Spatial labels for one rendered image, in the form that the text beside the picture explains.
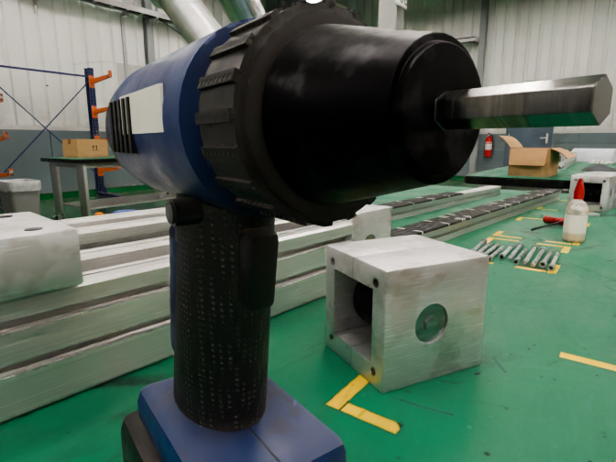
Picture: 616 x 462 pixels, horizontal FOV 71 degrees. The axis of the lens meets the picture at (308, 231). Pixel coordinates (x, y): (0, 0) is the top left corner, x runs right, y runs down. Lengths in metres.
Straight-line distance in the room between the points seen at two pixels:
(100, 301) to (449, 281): 0.27
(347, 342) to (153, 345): 0.16
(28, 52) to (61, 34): 0.66
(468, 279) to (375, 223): 0.25
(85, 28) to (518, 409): 9.08
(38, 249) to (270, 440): 0.21
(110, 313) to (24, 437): 0.09
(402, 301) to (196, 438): 0.18
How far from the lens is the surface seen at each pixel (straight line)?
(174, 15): 1.02
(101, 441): 0.33
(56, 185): 6.11
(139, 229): 0.57
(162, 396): 0.22
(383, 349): 0.33
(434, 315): 0.35
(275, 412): 0.20
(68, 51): 8.98
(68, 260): 0.34
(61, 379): 0.37
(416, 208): 1.15
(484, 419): 0.34
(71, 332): 0.36
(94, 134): 8.55
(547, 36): 11.78
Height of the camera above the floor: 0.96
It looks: 12 degrees down
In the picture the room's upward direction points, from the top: straight up
